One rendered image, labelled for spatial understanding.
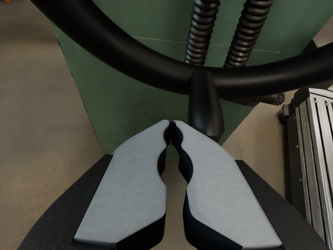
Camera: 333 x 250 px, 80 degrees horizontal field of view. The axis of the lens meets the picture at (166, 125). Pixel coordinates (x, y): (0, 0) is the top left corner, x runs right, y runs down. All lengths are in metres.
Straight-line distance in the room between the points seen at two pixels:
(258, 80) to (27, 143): 0.93
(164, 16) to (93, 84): 0.22
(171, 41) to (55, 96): 0.81
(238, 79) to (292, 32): 0.25
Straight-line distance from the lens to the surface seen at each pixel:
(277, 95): 0.37
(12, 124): 1.08
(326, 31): 0.49
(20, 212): 0.92
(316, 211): 0.84
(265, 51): 0.43
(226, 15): 0.36
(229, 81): 0.18
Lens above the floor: 0.81
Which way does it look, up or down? 59 degrees down
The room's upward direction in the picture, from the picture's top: 13 degrees clockwise
